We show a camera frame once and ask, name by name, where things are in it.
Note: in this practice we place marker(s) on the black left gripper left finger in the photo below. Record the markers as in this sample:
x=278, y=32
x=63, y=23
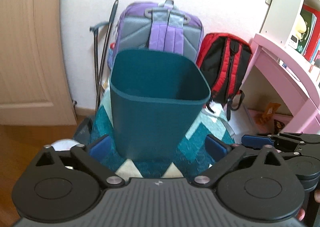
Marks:
x=58, y=186

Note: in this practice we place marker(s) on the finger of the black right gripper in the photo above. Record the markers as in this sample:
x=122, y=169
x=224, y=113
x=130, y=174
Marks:
x=299, y=138
x=256, y=141

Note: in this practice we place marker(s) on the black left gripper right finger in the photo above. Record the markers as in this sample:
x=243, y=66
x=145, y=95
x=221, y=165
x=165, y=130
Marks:
x=257, y=185

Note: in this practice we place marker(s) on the teal plastic trash bin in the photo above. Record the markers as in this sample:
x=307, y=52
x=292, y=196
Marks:
x=155, y=98

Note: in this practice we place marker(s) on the person's left hand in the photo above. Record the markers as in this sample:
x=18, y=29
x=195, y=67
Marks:
x=301, y=213

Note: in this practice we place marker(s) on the orange snack bag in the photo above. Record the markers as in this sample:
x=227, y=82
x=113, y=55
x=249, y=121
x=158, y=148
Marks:
x=267, y=115

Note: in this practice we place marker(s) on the pink desk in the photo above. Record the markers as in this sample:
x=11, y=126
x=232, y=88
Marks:
x=288, y=72

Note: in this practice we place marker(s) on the white round stool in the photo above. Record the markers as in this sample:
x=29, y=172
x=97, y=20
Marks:
x=64, y=144

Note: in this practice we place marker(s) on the teal white chevron blanket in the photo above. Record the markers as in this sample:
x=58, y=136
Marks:
x=189, y=159

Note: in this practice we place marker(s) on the red black backpack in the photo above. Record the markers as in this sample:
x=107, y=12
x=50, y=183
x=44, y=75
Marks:
x=223, y=60

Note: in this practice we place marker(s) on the beige wooden door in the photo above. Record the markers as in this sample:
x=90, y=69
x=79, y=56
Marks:
x=34, y=88

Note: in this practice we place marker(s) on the white bookshelf with books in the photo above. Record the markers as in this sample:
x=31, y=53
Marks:
x=294, y=23

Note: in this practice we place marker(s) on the dark walking sticks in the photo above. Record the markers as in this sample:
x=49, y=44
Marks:
x=99, y=65

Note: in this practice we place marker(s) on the purple grey backpack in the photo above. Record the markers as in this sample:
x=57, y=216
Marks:
x=160, y=27

